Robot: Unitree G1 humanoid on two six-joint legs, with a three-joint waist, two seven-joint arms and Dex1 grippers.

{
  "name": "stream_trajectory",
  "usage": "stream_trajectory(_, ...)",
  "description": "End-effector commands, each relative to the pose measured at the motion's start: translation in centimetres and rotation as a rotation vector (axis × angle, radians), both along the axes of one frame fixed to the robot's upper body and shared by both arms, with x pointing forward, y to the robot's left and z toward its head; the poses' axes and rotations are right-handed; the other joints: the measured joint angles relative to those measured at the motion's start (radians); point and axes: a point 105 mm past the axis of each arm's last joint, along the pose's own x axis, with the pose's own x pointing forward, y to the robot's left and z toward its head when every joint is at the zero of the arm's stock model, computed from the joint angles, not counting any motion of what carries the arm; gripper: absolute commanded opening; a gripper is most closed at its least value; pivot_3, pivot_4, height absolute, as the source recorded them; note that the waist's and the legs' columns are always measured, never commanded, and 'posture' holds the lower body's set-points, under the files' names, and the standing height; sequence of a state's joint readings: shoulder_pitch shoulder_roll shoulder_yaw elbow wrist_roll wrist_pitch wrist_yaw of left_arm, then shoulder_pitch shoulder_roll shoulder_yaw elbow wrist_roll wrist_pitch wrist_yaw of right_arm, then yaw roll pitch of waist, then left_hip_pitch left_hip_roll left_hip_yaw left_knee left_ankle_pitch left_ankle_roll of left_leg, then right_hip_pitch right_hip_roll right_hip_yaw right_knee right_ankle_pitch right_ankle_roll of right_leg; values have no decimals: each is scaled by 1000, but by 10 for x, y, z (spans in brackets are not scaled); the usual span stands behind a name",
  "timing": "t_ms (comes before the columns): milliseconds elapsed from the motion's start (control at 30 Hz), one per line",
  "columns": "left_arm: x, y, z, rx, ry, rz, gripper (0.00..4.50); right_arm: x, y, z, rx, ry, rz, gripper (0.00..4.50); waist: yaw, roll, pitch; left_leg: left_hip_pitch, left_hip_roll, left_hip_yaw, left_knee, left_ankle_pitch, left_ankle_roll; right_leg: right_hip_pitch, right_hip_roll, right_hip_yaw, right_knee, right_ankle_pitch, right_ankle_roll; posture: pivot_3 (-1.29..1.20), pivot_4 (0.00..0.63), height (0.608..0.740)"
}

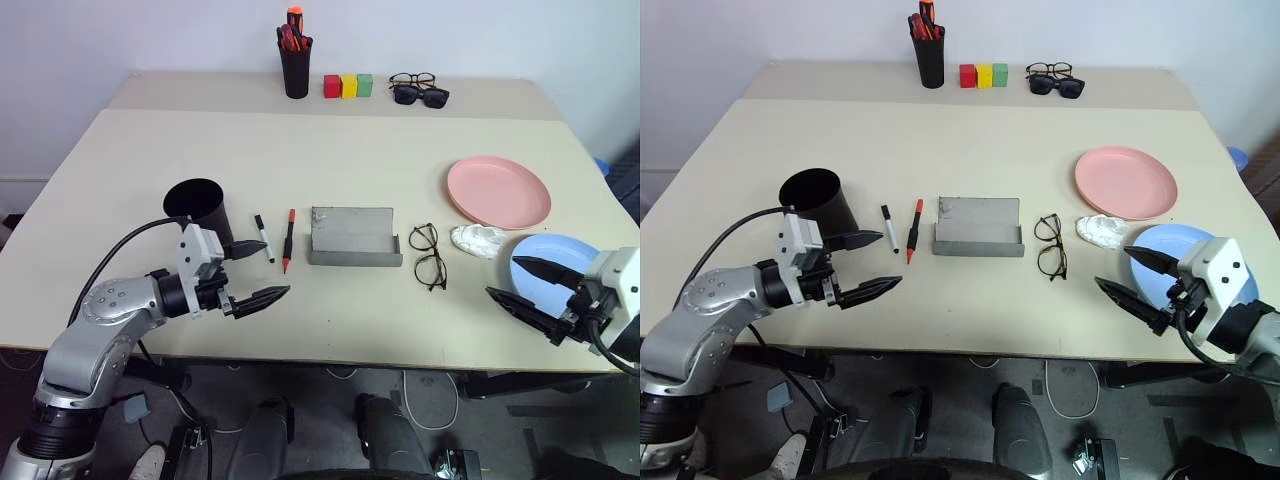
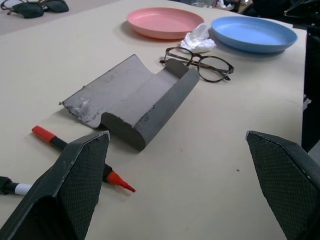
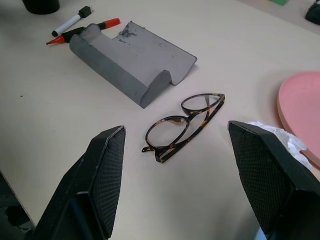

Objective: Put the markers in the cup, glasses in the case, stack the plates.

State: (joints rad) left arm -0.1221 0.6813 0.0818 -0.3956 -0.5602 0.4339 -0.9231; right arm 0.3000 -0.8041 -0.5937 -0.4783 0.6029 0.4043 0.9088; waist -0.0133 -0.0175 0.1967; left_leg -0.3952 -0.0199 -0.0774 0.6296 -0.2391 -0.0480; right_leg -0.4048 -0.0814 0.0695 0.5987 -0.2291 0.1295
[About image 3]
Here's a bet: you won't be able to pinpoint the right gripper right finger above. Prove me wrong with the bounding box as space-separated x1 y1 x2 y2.
227 120 320 240

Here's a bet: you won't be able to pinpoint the black and white marker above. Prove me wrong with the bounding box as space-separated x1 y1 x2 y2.
51 6 93 37

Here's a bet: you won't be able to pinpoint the crumpled white tissue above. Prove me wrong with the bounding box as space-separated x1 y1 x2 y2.
246 120 313 171

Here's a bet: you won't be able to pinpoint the black cup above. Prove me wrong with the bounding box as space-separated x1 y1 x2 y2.
21 0 61 15

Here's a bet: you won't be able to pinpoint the pink plate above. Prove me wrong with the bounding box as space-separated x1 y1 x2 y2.
276 70 320 168

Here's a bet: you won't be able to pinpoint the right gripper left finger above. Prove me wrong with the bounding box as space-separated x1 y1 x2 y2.
31 125 127 240

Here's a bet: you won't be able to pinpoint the grey wedge stand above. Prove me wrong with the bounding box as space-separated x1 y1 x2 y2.
69 21 198 109

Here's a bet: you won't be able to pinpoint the red and black marker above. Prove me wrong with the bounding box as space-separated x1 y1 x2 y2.
45 17 121 46

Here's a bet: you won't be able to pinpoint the tortoiseshell glasses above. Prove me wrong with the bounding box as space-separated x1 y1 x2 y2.
141 92 226 165

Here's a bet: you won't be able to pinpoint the black sunglasses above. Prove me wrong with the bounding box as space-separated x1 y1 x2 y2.
304 5 320 25

